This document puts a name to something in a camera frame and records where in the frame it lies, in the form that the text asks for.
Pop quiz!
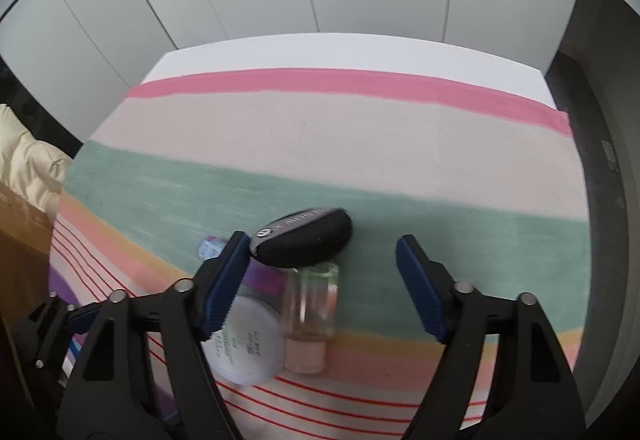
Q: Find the small purple packet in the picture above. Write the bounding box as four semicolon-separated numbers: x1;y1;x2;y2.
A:
244;264;288;296

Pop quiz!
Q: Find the brown cardboard box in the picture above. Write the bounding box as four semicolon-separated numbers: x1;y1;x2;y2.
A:
0;182;62;321

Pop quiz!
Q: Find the striped colourful cloth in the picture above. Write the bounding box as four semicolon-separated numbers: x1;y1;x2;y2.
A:
47;68;593;440

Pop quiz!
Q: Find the cream padded jacket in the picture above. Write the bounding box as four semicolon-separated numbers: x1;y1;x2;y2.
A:
0;104;75;221

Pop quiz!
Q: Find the black oval case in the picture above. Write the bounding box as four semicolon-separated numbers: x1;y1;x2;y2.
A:
250;207;354;268

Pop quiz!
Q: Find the white table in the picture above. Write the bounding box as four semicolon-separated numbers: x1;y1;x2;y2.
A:
142;32;561;111

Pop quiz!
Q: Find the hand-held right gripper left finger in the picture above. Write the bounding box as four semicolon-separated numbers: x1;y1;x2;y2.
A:
56;231;251;440

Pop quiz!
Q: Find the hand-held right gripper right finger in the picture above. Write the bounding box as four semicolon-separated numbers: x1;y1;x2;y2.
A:
395;235;586;440

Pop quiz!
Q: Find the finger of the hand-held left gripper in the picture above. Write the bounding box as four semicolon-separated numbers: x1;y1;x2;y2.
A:
27;291;103;336
10;317;76;388

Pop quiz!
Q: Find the small clear bottle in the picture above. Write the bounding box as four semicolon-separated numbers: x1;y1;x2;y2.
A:
196;235;227;262

